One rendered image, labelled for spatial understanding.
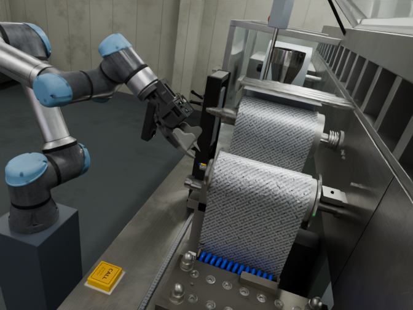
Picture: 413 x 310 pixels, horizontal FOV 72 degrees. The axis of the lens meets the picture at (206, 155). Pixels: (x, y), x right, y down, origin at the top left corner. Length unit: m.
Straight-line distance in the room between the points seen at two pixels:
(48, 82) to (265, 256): 0.67
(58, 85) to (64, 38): 4.90
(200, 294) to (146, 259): 0.29
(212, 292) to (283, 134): 0.48
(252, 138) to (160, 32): 3.94
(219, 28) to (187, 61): 0.65
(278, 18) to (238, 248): 0.81
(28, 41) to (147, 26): 3.78
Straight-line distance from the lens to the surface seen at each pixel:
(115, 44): 0.76
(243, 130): 0.89
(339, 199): 0.75
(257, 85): 0.91
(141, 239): 1.05
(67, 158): 1.08
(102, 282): 0.91
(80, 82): 0.76
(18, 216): 1.11
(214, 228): 0.79
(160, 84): 0.73
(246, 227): 0.76
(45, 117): 1.09
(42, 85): 0.74
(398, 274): 0.51
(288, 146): 0.89
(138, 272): 0.96
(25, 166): 1.03
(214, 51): 4.47
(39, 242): 1.09
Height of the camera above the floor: 1.64
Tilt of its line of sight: 27 degrees down
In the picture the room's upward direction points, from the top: 10 degrees clockwise
